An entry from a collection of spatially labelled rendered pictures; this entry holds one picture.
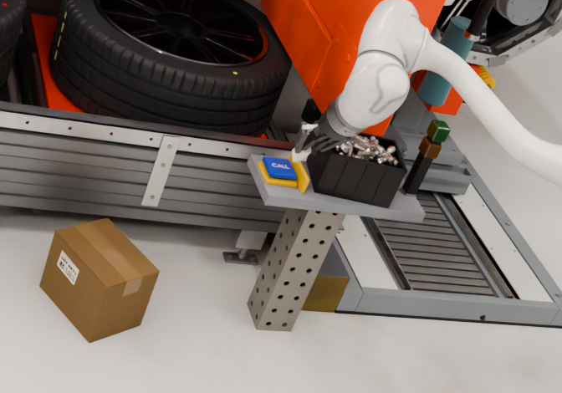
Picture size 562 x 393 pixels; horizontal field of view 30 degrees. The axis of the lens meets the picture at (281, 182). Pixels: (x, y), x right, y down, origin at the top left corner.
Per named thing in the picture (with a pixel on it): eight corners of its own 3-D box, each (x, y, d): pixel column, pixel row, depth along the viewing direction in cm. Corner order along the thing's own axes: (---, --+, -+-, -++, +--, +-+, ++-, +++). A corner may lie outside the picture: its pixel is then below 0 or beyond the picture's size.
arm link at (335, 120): (377, 131, 217) (363, 141, 222) (374, 91, 220) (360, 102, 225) (338, 125, 213) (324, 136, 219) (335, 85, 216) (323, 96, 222)
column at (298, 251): (280, 306, 284) (335, 182, 263) (290, 331, 277) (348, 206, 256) (246, 303, 280) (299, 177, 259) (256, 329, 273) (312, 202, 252)
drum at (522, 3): (504, -3, 314) (525, -45, 307) (537, 32, 298) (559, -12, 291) (465, -11, 308) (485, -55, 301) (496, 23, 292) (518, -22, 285)
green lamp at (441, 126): (438, 134, 259) (445, 120, 257) (445, 143, 256) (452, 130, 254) (425, 131, 257) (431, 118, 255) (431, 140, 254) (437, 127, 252)
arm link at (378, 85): (373, 140, 216) (387, 89, 222) (413, 112, 203) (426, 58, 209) (328, 118, 213) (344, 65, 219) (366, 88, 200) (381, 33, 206)
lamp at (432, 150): (431, 150, 262) (436, 137, 260) (436, 160, 259) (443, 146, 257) (416, 148, 260) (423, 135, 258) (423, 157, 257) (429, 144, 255)
